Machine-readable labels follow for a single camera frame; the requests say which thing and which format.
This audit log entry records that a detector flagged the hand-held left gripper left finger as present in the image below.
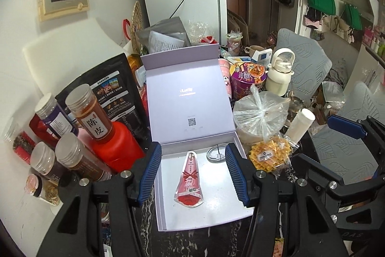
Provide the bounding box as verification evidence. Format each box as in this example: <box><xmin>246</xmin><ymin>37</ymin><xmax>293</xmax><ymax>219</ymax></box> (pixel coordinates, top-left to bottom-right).
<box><xmin>36</xmin><ymin>143</ymin><xmax>163</xmax><ymax>257</ymax></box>

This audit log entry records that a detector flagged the woven round mat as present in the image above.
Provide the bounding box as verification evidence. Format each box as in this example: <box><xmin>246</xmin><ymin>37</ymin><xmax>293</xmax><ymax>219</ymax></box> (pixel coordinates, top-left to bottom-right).
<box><xmin>130</xmin><ymin>1</ymin><xmax>144</xmax><ymax>54</ymax></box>

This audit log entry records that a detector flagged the pink ribbon print pouch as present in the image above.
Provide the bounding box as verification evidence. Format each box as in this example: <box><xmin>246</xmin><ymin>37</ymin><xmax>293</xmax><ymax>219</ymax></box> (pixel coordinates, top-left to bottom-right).
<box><xmin>173</xmin><ymin>151</ymin><xmax>204</xmax><ymax>209</ymax></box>

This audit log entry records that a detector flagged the clear plastic drink cup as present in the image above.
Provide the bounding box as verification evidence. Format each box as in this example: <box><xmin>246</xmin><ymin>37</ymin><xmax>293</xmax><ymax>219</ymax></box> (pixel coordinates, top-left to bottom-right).
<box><xmin>226</xmin><ymin>33</ymin><xmax>243</xmax><ymax>57</ymax></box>

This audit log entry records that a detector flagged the white cardboard sheet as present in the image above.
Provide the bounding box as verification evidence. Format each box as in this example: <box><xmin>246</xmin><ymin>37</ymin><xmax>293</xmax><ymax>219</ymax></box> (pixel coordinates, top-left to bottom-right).
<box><xmin>343</xmin><ymin>45</ymin><xmax>385</xmax><ymax>98</ymax></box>

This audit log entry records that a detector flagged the lavender gift box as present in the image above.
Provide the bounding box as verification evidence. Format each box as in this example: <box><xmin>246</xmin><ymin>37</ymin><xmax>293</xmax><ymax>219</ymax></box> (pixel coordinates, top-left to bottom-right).
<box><xmin>141</xmin><ymin>44</ymin><xmax>255</xmax><ymax>232</ymax></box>

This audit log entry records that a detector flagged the pink panda cup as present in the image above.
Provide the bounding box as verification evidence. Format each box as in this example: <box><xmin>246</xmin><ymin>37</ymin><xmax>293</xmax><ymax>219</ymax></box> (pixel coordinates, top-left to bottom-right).
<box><xmin>218</xmin><ymin>58</ymin><xmax>233</xmax><ymax>99</ymax></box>

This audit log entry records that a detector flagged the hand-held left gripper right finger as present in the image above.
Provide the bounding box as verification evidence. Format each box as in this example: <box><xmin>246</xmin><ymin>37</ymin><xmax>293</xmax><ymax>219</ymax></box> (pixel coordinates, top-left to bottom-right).
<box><xmin>225</xmin><ymin>143</ymin><xmax>342</xmax><ymax>257</ymax></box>

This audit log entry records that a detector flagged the white cylinder tube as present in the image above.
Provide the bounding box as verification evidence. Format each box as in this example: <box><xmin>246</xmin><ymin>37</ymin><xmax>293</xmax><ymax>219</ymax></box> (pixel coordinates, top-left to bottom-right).
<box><xmin>284</xmin><ymin>108</ymin><xmax>316</xmax><ymax>145</ymax></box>

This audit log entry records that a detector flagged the white refrigerator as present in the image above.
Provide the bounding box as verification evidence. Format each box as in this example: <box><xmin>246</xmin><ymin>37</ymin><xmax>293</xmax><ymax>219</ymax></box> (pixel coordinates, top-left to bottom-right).
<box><xmin>142</xmin><ymin>0</ymin><xmax>227</xmax><ymax>47</ymax></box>

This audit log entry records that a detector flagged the red plastic container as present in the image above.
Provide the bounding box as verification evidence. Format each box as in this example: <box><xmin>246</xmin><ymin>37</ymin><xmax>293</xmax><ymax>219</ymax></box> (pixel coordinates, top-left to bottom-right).
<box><xmin>92</xmin><ymin>121</ymin><xmax>146</xmax><ymax>175</ymax></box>

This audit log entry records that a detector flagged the white coiled cable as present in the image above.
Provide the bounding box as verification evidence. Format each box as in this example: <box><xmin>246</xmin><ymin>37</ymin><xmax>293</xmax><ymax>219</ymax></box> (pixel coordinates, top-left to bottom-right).
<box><xmin>206</xmin><ymin>145</ymin><xmax>229</xmax><ymax>164</ymax></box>

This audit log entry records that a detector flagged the printed paper leaflet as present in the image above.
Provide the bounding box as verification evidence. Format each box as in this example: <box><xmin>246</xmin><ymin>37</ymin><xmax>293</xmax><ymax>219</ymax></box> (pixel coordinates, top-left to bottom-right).
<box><xmin>148</xmin><ymin>31</ymin><xmax>185</xmax><ymax>54</ymax></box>

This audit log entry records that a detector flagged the purple jar with silver lid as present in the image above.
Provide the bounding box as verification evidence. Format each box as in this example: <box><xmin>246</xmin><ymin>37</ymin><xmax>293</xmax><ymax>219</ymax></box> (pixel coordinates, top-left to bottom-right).
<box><xmin>34</xmin><ymin>92</ymin><xmax>79</xmax><ymax>140</ymax></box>

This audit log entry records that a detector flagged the clear jar with red label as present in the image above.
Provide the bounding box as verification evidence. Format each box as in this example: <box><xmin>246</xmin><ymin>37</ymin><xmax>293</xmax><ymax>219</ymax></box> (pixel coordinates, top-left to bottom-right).
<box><xmin>3</xmin><ymin>121</ymin><xmax>37</xmax><ymax>165</ymax></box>

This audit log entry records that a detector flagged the clear tied plastic bag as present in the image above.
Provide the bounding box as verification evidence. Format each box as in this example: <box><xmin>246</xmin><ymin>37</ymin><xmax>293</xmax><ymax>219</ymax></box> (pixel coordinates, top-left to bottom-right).
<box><xmin>232</xmin><ymin>84</ymin><xmax>291</xmax><ymax>146</ymax></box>

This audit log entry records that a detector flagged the purple instant noodle cup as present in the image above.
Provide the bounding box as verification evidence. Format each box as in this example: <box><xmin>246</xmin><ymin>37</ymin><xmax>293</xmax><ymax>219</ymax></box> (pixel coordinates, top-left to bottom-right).
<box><xmin>229</xmin><ymin>62</ymin><xmax>269</xmax><ymax>101</ymax></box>

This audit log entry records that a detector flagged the clear jar with dark label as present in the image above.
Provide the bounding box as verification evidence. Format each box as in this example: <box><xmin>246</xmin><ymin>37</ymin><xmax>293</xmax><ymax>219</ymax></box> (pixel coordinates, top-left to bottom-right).
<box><xmin>30</xmin><ymin>142</ymin><xmax>65</xmax><ymax>176</ymax></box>

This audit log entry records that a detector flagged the waffle packet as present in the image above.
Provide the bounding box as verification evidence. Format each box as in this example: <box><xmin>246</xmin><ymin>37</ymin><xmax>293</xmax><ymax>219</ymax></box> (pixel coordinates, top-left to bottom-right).
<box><xmin>247</xmin><ymin>137</ymin><xmax>294</xmax><ymax>176</ymax></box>

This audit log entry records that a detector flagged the blue and white box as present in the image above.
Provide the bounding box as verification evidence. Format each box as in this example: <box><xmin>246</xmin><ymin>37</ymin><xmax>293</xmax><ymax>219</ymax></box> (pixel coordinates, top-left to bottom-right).
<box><xmin>251</xmin><ymin>49</ymin><xmax>273</xmax><ymax>63</ymax></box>

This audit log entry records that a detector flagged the amber jar with white label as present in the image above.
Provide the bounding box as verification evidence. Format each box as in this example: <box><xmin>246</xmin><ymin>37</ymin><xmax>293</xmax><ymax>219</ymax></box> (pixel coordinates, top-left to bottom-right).
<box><xmin>65</xmin><ymin>84</ymin><xmax>113</xmax><ymax>141</ymax></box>

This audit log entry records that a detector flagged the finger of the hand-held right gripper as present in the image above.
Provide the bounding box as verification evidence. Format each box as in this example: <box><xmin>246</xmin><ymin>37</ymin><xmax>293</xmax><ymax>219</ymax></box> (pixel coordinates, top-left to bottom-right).
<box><xmin>292</xmin><ymin>154</ymin><xmax>385</xmax><ymax>209</ymax></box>
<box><xmin>327</xmin><ymin>115</ymin><xmax>385</xmax><ymax>161</ymax></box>

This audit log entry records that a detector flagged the small jar of seeds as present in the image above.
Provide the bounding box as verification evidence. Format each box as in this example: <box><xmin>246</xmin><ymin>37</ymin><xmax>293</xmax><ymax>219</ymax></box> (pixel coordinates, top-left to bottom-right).
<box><xmin>25</xmin><ymin>173</ymin><xmax>62</xmax><ymax>206</ymax></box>

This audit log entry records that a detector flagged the beige mug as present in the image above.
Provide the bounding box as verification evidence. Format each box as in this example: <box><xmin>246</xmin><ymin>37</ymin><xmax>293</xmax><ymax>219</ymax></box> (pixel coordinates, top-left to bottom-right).
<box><xmin>244</xmin><ymin>45</ymin><xmax>265</xmax><ymax>57</ymax></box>

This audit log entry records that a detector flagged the clear plastic wrap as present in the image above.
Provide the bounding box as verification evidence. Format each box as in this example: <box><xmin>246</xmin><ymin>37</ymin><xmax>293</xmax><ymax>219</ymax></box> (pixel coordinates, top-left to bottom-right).
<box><xmin>188</xmin><ymin>19</ymin><xmax>218</xmax><ymax>47</ymax></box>

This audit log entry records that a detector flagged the white foam board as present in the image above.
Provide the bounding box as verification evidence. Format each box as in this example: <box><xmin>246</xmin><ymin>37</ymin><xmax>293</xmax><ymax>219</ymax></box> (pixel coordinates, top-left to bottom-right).
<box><xmin>22</xmin><ymin>19</ymin><xmax>130</xmax><ymax>98</ymax></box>

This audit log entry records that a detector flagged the grey foil bag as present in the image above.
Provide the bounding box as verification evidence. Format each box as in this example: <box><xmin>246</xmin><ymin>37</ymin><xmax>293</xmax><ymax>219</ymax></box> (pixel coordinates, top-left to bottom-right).
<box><xmin>135</xmin><ymin>16</ymin><xmax>191</xmax><ymax>54</ymax></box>

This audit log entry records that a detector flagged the black snack bag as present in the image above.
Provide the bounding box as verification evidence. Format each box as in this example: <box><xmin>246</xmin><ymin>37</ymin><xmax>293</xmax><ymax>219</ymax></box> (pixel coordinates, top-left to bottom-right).
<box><xmin>56</xmin><ymin>53</ymin><xmax>151</xmax><ymax>149</ymax></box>

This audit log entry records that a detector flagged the red foil packet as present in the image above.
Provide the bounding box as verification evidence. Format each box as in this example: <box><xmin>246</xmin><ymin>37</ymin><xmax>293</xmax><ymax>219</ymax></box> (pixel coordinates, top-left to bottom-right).
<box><xmin>29</xmin><ymin>113</ymin><xmax>59</xmax><ymax>147</ymax></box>

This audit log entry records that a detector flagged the white water bottle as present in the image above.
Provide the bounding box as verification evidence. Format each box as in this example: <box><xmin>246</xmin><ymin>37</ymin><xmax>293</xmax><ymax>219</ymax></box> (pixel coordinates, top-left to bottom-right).
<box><xmin>266</xmin><ymin>48</ymin><xmax>296</xmax><ymax>96</ymax></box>

